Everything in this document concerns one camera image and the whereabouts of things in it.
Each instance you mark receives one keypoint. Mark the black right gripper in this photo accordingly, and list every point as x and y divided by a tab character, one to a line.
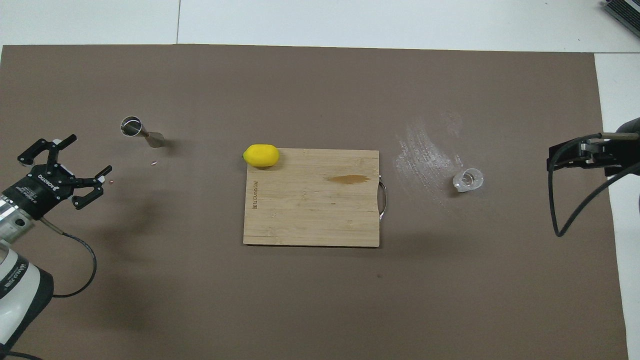
622	157

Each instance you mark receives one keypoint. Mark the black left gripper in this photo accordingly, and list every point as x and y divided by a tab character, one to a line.
42	190

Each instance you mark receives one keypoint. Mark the steel double jigger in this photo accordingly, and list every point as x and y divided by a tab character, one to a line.
152	138

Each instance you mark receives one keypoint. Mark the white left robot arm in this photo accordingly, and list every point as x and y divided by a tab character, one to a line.
20	295

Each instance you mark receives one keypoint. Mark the yellow lemon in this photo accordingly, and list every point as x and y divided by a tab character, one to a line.
261	155

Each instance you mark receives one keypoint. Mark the clear plastic cup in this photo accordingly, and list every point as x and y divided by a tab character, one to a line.
470	180

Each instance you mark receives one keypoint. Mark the grey ribbed device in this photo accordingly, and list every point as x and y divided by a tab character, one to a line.
627	12

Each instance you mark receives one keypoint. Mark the wooden cutting board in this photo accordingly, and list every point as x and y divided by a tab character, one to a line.
310	210

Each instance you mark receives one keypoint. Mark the brown table mat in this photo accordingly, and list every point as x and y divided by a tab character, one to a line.
320	300

